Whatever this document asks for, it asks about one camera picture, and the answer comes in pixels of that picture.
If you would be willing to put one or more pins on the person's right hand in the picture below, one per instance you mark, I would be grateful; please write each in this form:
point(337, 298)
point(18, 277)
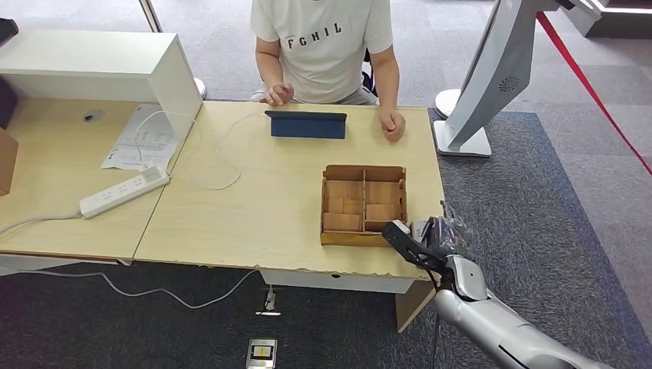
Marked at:
point(277, 95)

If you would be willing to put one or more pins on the grey desk grommet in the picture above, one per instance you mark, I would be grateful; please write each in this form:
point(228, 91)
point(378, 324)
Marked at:
point(92, 116)

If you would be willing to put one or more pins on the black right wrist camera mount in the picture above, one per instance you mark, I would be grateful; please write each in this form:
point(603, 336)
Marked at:
point(407, 247)

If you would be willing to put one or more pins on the white power strip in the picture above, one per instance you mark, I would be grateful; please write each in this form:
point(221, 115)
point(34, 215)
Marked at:
point(122, 192)

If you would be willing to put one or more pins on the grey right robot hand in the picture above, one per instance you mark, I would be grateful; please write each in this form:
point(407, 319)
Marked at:
point(448, 237)

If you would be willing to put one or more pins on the white floor plug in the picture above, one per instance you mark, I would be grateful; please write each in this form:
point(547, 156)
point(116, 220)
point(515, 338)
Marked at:
point(269, 303)

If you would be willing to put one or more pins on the red barrier belt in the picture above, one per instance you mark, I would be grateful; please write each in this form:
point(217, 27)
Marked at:
point(586, 86)

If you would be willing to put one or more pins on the wooden divided box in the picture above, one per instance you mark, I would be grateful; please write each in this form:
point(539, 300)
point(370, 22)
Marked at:
point(346, 221)

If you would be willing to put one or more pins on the white desk drawer panel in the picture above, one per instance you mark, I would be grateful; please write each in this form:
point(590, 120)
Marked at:
point(331, 281)

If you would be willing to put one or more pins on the person's right forearm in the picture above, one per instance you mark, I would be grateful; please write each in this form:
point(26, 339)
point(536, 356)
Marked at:
point(267, 66)

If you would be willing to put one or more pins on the blue tablet case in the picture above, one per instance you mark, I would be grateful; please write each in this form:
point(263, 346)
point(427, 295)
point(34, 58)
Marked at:
point(308, 127)

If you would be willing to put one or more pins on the brown cardboard box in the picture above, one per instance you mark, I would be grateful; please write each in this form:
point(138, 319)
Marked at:
point(6, 163)

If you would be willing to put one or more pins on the metal floor socket box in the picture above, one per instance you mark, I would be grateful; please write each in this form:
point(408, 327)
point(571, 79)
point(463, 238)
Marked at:
point(262, 353)

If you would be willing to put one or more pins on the printed paper sheet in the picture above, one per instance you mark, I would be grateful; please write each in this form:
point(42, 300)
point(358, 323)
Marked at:
point(130, 147)

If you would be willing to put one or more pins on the black device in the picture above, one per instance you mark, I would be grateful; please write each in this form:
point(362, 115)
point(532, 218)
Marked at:
point(6, 30)

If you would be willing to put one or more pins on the person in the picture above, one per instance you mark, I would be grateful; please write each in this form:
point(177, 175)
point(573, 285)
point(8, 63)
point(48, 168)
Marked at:
point(321, 51)

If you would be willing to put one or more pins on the white counter shelf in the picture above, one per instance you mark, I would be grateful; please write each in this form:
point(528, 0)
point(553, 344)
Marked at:
point(91, 66)

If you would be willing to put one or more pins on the black chair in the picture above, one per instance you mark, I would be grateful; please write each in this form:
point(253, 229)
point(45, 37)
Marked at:
point(370, 79)

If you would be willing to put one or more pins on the wooden desk leg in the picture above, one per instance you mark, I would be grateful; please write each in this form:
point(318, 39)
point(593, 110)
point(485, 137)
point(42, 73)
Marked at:
point(410, 308)

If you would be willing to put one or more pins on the person's left forearm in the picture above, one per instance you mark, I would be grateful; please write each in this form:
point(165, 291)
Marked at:
point(386, 81)

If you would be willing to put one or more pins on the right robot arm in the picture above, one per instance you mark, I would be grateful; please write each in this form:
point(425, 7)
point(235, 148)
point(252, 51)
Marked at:
point(499, 326)

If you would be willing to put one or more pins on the person's left hand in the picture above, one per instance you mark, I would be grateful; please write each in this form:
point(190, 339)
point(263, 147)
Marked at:
point(393, 124)

